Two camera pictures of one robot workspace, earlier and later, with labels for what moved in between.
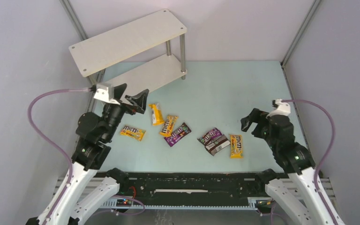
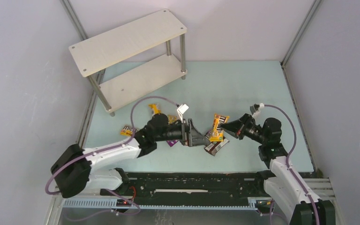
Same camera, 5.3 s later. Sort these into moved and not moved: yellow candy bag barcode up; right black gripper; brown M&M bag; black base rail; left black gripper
Moved: right black gripper; left black gripper
Not moved: black base rail; brown M&M bag; yellow candy bag barcode up
